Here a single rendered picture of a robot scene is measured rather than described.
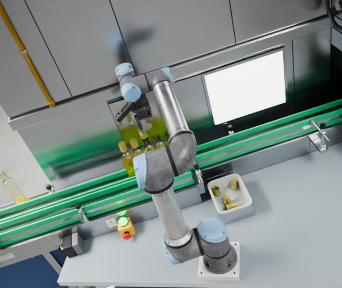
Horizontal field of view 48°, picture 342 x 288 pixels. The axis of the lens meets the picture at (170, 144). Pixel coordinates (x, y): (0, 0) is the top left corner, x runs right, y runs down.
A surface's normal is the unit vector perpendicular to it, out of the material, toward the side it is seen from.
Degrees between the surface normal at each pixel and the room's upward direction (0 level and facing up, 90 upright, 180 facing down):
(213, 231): 8
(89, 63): 90
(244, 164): 90
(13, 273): 90
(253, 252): 0
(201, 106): 90
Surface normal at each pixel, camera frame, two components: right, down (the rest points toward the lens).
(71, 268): -0.24, -0.74
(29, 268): 0.19, 0.60
